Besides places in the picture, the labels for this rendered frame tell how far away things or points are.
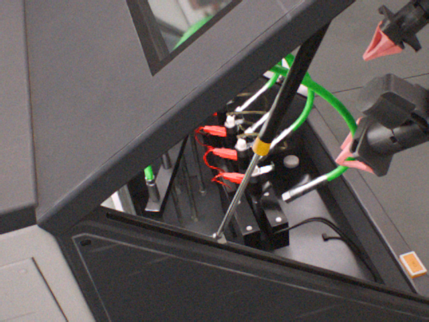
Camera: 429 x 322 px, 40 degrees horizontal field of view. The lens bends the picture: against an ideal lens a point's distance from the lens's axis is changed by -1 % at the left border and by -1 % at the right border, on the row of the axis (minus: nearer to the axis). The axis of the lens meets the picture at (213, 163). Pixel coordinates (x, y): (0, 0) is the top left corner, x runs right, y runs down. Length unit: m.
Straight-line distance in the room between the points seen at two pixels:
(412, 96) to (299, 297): 0.33
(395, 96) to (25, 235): 0.52
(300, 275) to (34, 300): 0.36
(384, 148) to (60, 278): 0.52
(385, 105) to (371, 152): 0.12
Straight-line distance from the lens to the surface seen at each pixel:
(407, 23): 1.23
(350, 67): 3.35
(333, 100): 0.96
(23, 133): 0.74
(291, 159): 1.57
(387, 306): 1.04
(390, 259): 1.27
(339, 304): 0.97
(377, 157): 0.98
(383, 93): 0.86
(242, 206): 1.28
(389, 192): 2.66
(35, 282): 0.75
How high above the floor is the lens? 1.93
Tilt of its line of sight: 43 degrees down
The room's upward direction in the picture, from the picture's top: 10 degrees counter-clockwise
